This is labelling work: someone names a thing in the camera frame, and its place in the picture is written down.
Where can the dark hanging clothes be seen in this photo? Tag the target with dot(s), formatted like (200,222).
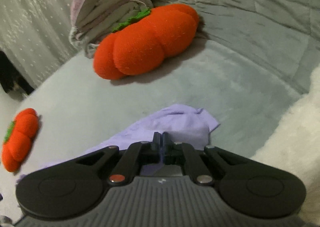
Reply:
(10,77)

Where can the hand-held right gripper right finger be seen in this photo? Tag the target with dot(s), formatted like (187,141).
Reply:
(166,147)

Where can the orange pumpkin cushion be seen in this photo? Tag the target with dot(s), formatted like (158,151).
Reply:
(145,42)
(20,137)

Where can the grey quilted cover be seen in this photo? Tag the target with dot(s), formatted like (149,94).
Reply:
(250,4)

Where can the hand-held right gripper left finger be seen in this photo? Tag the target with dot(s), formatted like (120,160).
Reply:
(157,147)

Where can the grey starred curtain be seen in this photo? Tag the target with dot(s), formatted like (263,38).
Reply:
(32,29)

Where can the purple pants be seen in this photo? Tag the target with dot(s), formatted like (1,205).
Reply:
(175,122)

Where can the white plush toy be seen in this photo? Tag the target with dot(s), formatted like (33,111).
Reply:
(295,129)

